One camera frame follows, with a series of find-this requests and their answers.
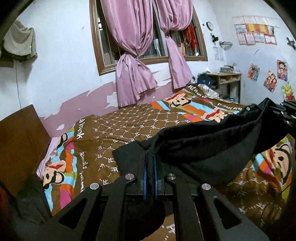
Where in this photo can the round wall clock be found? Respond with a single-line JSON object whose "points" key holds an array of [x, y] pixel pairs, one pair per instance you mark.
{"points": [[210, 26]]}

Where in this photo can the crumpled patterned fabric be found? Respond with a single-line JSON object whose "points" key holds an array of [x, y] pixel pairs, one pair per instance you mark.
{"points": [[208, 91]]}

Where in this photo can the black zip jacket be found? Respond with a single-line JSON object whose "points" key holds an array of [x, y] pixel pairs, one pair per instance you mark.
{"points": [[205, 151]]}

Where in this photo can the wall certificates cluster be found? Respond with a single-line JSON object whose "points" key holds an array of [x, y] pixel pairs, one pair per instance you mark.
{"points": [[255, 29]]}

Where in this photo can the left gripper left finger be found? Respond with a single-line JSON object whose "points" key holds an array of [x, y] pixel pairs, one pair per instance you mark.
{"points": [[111, 212]]}

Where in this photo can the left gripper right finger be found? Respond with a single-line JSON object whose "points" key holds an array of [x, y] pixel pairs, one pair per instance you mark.
{"points": [[200, 211]]}

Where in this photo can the blue bag on desk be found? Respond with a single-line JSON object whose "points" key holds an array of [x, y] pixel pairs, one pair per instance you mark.
{"points": [[204, 79]]}

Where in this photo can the red hanging garment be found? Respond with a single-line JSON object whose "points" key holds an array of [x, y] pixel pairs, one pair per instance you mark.
{"points": [[190, 37]]}

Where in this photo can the wooden shelf desk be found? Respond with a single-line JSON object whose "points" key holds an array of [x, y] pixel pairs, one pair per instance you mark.
{"points": [[226, 82]]}

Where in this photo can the wooden headboard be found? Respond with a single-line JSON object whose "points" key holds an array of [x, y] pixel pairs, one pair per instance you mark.
{"points": [[24, 142]]}

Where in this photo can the left pink curtain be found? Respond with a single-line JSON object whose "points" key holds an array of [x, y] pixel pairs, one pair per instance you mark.
{"points": [[131, 26]]}

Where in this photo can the dark clothes pile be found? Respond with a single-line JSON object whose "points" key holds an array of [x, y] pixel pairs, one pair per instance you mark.
{"points": [[23, 215]]}

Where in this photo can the brown cartoon monkey bedspread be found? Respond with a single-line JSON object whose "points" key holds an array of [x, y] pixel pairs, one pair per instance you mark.
{"points": [[83, 156]]}

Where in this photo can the beige sweater on wall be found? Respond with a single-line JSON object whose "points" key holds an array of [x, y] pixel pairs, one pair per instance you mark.
{"points": [[20, 42]]}

